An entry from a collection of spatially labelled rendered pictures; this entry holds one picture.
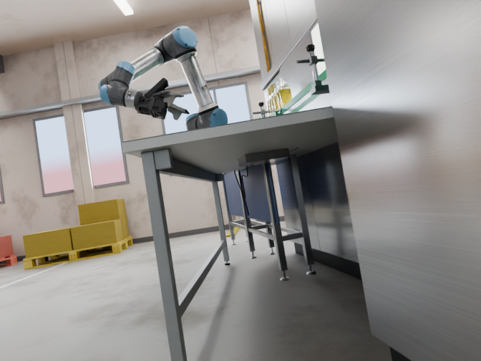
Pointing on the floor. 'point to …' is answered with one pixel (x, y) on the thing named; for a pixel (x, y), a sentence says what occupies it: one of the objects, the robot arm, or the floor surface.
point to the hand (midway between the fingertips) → (187, 103)
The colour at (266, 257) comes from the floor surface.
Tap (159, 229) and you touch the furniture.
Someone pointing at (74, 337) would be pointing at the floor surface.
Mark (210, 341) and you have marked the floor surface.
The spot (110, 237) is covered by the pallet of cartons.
